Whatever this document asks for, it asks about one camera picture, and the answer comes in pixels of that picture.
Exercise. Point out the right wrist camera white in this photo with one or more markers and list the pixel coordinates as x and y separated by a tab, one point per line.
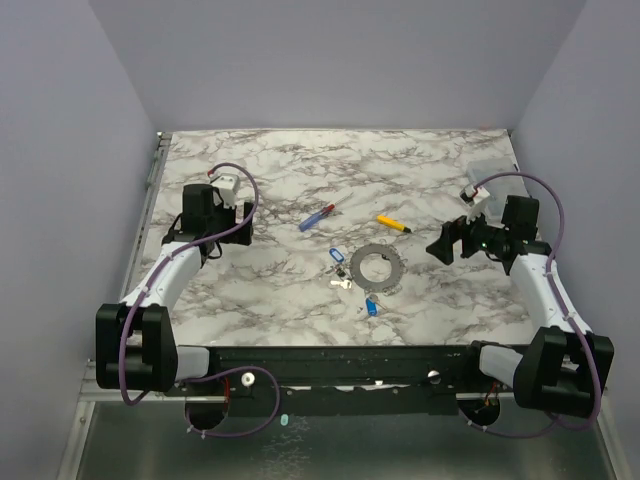
476	199

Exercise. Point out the round metal keyring disc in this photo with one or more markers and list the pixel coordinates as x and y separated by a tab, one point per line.
376	268

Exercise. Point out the blue red screwdriver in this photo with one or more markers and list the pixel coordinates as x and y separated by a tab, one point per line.
321	214

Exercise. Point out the clear plastic box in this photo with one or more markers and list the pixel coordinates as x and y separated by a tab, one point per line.
499	189

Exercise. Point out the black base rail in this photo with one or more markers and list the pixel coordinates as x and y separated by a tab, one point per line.
349	381

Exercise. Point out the silver key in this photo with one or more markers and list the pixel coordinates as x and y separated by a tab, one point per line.
345	284

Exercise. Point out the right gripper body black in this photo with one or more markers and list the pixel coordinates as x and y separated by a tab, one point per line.
464	240

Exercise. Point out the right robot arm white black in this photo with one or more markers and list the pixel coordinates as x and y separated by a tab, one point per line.
565	367

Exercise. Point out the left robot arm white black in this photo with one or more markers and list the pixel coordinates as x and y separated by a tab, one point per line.
134	337

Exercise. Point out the black key fob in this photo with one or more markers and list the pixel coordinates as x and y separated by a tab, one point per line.
336	270

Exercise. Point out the aluminium frame rail left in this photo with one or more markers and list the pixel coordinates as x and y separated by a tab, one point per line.
152	186

